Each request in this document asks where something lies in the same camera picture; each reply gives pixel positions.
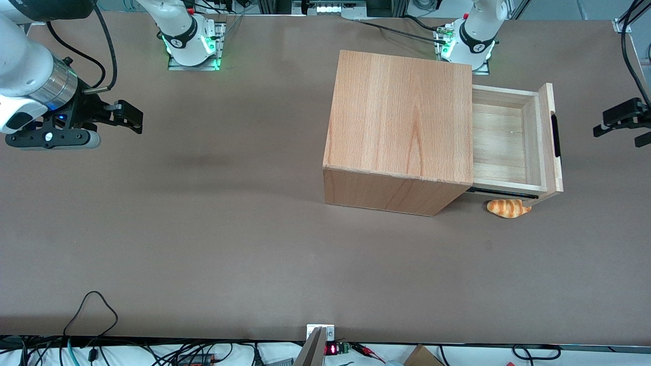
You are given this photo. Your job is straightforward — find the light wooden drawer cabinet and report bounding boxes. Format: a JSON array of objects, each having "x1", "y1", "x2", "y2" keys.
[{"x1": 322, "y1": 49, "x2": 475, "y2": 217}]

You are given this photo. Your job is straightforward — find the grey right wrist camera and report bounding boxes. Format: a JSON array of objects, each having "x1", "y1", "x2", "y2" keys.
[{"x1": 5, "y1": 128, "x2": 101, "y2": 151}]

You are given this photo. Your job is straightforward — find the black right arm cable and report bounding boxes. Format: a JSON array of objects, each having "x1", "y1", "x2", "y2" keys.
[
  {"x1": 47, "y1": 21, "x2": 106, "y2": 88},
  {"x1": 81, "y1": 3, "x2": 119, "y2": 96}
]

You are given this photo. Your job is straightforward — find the black coiled cable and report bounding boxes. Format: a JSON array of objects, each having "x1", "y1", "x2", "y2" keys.
[{"x1": 512, "y1": 344, "x2": 562, "y2": 361}]

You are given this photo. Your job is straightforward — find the toy croissant bread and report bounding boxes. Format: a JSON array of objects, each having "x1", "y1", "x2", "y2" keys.
[{"x1": 487, "y1": 199, "x2": 532, "y2": 219}]

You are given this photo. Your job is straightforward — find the black and red device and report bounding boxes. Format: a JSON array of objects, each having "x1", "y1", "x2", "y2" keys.
[{"x1": 177, "y1": 353, "x2": 225, "y2": 366}]

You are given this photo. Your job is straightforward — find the black cable on table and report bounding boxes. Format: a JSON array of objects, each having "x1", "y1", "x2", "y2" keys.
[
  {"x1": 404, "y1": 14, "x2": 446, "y2": 32},
  {"x1": 353, "y1": 19, "x2": 448, "y2": 45}
]

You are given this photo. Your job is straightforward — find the wooden drawer with black handle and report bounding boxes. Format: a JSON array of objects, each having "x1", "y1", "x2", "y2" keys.
[{"x1": 467, "y1": 83, "x2": 564, "y2": 206}]

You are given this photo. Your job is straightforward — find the small metal bracket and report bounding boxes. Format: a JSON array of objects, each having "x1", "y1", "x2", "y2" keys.
[{"x1": 306, "y1": 324, "x2": 336, "y2": 342}]

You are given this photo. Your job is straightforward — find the thin black looped cable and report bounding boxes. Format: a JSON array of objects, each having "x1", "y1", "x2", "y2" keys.
[{"x1": 63, "y1": 291, "x2": 119, "y2": 337}]

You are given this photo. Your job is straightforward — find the white lit power strip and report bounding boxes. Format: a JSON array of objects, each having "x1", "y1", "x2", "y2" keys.
[{"x1": 308, "y1": 0, "x2": 368, "y2": 20}]

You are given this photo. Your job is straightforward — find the brown cardboard piece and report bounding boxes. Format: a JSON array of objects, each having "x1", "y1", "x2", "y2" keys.
[{"x1": 404, "y1": 345, "x2": 444, "y2": 366}]

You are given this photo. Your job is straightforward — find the red clip test leads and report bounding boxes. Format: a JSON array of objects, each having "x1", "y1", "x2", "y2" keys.
[{"x1": 350, "y1": 343, "x2": 387, "y2": 364}]

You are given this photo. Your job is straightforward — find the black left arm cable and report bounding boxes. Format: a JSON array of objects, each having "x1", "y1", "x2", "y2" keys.
[{"x1": 619, "y1": 0, "x2": 651, "y2": 106}]

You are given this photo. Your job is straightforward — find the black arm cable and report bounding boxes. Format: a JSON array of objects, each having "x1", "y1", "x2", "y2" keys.
[
  {"x1": 81, "y1": 3, "x2": 119, "y2": 96},
  {"x1": 619, "y1": 0, "x2": 651, "y2": 106},
  {"x1": 47, "y1": 21, "x2": 106, "y2": 88}
]

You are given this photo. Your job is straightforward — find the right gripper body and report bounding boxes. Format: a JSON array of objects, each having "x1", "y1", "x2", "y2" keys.
[{"x1": 0, "y1": 94, "x2": 110, "y2": 135}]

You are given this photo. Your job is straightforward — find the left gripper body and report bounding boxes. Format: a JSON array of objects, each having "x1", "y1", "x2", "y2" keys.
[{"x1": 631, "y1": 99, "x2": 651, "y2": 132}]

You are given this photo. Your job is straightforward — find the aluminium profile bar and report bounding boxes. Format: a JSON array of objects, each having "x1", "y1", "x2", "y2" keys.
[{"x1": 293, "y1": 327, "x2": 327, "y2": 366}]

